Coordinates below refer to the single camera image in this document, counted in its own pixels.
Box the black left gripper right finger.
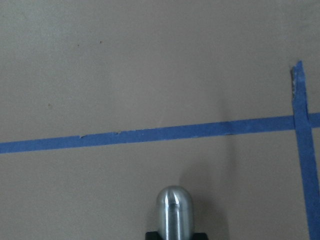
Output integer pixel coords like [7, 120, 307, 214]
[191, 232, 208, 240]

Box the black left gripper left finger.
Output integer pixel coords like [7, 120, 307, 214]
[145, 231, 160, 240]

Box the steel muddler black tip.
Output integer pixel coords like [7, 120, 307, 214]
[156, 185, 194, 240]

